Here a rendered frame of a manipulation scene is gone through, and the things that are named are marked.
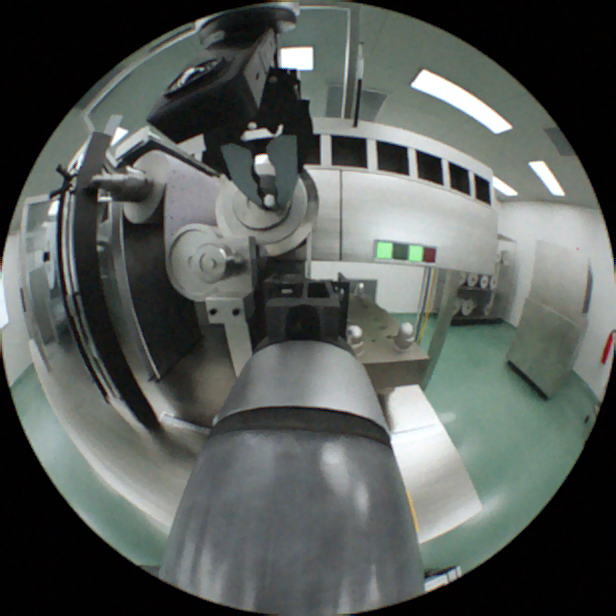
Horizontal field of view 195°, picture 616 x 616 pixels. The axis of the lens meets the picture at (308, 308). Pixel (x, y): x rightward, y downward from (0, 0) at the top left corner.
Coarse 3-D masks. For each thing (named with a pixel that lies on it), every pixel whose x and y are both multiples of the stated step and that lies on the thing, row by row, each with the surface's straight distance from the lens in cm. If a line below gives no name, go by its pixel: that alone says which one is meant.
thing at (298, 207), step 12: (264, 168) 27; (300, 180) 25; (228, 192) 28; (300, 192) 25; (228, 204) 27; (300, 204) 24; (228, 216) 27; (288, 216) 24; (300, 216) 24; (240, 228) 26; (276, 228) 24; (288, 228) 24; (264, 240) 25; (276, 240) 24
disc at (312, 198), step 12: (264, 156) 29; (228, 180) 29; (312, 180) 26; (312, 192) 26; (216, 204) 29; (312, 204) 25; (216, 216) 29; (312, 216) 25; (228, 228) 27; (300, 228) 25; (288, 240) 25; (300, 240) 25; (264, 252) 25; (276, 252) 25
